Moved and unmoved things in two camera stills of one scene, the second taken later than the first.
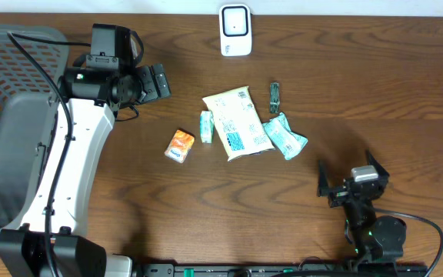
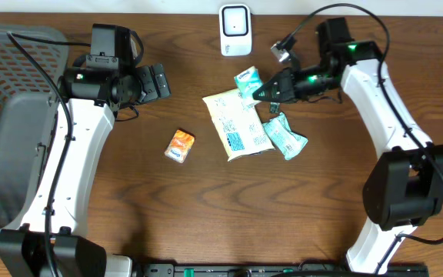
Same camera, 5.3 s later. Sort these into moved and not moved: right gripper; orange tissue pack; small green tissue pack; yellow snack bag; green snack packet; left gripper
Moved: right gripper; small green tissue pack
Not moved: orange tissue pack; left gripper; yellow snack bag; green snack packet
